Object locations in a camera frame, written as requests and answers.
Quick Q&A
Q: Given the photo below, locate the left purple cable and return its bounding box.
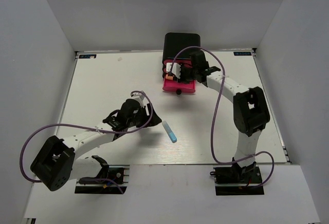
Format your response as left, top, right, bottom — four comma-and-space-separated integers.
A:
20, 90, 154, 194

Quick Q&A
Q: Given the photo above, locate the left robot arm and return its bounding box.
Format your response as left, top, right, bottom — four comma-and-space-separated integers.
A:
30, 99, 162, 191

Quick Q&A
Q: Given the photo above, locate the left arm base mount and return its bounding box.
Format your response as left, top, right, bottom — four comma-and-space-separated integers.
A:
75, 165, 130, 195

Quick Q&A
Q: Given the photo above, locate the purple cable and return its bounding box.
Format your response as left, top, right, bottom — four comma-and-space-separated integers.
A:
20, 90, 154, 194
172, 45, 275, 190

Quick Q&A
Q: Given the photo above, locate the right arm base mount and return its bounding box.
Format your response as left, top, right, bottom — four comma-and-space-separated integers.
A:
210, 166, 264, 196

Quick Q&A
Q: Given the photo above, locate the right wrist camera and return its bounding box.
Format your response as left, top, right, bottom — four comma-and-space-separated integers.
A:
165, 62, 181, 79

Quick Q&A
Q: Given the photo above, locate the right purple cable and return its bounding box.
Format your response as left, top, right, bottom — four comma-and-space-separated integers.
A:
172, 45, 275, 190

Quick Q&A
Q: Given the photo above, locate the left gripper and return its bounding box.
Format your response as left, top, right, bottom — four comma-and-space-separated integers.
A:
127, 103, 162, 128

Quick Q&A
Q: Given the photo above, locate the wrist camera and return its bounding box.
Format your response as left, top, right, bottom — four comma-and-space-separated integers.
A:
130, 90, 145, 106
165, 62, 181, 79

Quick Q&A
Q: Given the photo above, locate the orange cap white highlighter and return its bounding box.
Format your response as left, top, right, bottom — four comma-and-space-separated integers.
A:
165, 74, 176, 81

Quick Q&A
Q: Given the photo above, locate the pink drawer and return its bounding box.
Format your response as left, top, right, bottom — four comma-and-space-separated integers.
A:
162, 77, 196, 95

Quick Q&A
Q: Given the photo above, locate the blue highlighter clear cap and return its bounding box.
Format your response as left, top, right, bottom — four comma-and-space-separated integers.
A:
162, 121, 177, 143

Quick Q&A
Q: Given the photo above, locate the logo sticker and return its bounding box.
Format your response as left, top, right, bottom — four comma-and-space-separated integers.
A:
233, 51, 252, 56
79, 54, 97, 59

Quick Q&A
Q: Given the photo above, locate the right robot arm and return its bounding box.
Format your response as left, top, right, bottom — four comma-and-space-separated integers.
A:
167, 47, 270, 182

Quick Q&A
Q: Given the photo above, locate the black drawer cabinet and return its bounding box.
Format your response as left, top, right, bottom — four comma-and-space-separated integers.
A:
162, 32, 201, 78

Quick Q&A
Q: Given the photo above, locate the left logo sticker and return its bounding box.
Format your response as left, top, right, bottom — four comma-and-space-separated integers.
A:
79, 54, 97, 59

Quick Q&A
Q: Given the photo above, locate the right logo sticker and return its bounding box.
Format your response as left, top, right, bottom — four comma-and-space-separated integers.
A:
233, 51, 252, 56

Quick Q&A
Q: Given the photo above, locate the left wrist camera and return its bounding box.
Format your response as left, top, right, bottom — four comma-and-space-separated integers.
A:
130, 90, 145, 106

